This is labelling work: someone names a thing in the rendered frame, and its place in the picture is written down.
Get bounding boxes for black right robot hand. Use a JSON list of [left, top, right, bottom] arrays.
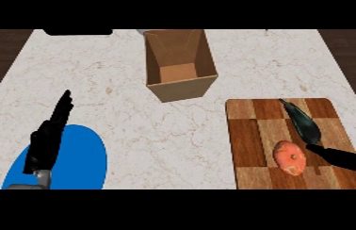
[[305, 143, 356, 172]]

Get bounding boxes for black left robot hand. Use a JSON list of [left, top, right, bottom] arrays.
[[23, 89, 76, 175]]

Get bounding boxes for wooden cutting board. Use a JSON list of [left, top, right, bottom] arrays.
[[225, 97, 356, 190]]

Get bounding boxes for open cardboard box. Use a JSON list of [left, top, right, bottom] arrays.
[[143, 29, 221, 104]]

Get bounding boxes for blue round plate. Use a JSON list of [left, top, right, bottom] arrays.
[[0, 123, 109, 190]]

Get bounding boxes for black appliance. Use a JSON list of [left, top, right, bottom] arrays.
[[42, 29, 114, 37]]

